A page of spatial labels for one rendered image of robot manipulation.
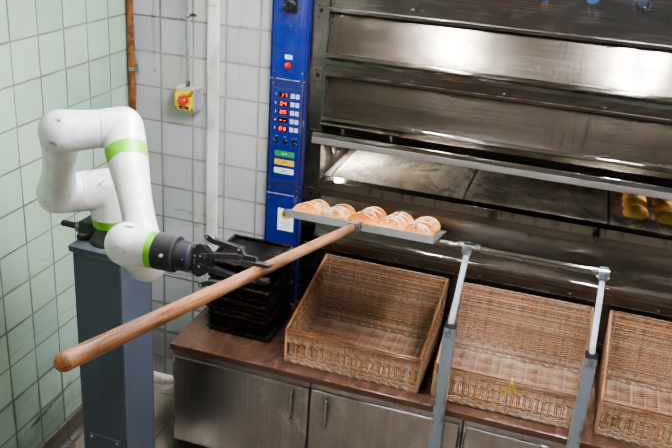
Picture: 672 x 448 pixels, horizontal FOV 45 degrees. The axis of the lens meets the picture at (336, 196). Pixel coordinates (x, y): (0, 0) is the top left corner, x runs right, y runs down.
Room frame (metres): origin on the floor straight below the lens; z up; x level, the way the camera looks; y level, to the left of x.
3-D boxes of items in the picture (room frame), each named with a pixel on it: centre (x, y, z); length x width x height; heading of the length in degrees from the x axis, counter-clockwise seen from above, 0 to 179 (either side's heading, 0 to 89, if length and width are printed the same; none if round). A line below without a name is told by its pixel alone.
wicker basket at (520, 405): (2.74, -0.74, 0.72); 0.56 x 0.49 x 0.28; 74
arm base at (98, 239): (2.50, 0.80, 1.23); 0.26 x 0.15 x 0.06; 72
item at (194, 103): (3.39, 0.66, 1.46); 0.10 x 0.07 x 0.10; 74
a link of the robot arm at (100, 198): (2.48, 0.75, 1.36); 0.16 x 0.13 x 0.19; 115
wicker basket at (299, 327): (2.91, -0.17, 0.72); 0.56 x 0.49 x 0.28; 73
